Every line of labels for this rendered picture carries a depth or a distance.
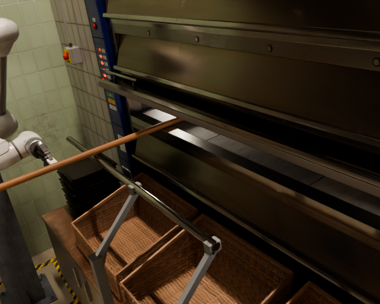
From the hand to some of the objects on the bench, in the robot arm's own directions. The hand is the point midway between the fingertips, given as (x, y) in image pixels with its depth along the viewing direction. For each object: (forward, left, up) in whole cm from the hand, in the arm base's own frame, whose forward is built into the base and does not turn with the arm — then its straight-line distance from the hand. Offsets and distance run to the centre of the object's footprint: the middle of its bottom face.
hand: (52, 161), depth 182 cm
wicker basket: (+65, +30, -61) cm, 94 cm away
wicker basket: (+6, +28, -61) cm, 68 cm away
